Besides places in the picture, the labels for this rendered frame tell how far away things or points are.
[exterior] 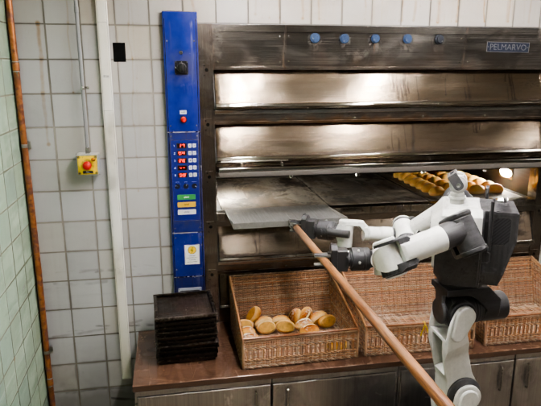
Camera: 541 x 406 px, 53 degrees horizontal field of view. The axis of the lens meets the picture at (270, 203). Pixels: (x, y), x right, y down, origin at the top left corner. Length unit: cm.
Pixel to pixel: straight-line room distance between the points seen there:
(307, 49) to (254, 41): 26
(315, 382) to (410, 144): 130
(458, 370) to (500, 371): 64
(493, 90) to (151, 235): 194
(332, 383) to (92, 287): 127
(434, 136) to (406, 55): 45
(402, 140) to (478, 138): 44
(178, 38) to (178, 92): 24
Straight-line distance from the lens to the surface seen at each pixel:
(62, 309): 301
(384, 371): 272
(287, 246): 290
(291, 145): 279
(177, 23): 268
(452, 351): 231
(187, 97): 267
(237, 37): 274
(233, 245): 286
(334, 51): 284
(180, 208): 275
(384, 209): 301
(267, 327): 283
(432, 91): 301
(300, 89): 278
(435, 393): 133
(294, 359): 261
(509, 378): 305
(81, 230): 285
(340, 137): 286
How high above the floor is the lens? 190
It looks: 14 degrees down
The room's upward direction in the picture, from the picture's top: straight up
